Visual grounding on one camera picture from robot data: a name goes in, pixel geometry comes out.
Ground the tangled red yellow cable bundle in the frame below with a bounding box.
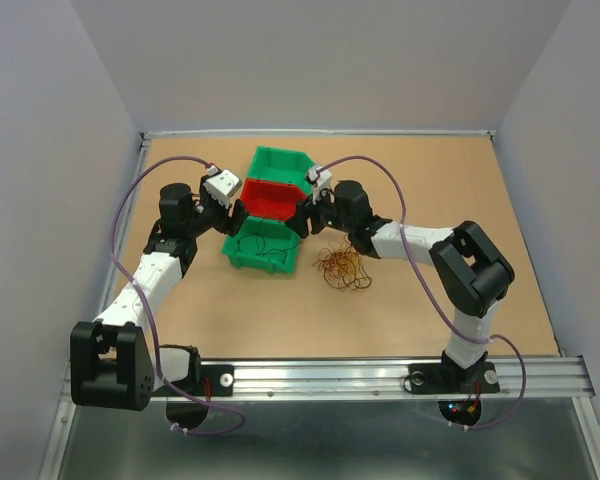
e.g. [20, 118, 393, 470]
[313, 242, 374, 292]

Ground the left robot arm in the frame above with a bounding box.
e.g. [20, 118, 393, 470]
[70, 171, 248, 411]

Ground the green plastic bin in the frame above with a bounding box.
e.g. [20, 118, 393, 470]
[222, 216, 301, 274]
[247, 146, 314, 194]

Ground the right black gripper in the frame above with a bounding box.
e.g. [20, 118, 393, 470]
[282, 184, 354, 239]

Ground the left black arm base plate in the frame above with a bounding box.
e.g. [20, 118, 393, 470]
[164, 363, 235, 399]

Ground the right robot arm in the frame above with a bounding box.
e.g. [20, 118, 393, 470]
[285, 180, 515, 390]

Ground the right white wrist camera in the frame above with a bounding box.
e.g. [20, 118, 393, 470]
[305, 164, 332, 204]

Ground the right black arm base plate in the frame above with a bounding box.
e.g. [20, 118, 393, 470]
[402, 362, 501, 396]

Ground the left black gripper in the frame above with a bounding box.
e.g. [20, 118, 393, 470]
[186, 175, 250, 237]

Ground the aluminium front mounting rail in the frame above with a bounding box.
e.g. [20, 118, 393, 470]
[59, 355, 596, 402]

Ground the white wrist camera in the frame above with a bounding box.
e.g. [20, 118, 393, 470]
[305, 164, 332, 204]
[203, 165, 242, 209]

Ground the near green plastic bin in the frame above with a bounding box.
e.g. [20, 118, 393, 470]
[222, 216, 301, 274]

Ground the thin dark brown cable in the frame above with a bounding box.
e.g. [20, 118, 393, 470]
[232, 232, 296, 261]

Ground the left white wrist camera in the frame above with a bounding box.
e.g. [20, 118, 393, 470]
[203, 165, 242, 209]

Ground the far green plastic bin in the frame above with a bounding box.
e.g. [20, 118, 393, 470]
[247, 146, 314, 194]

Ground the red plastic bin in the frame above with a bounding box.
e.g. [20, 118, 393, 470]
[240, 178, 307, 222]

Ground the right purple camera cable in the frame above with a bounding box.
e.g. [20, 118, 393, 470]
[314, 155, 526, 432]

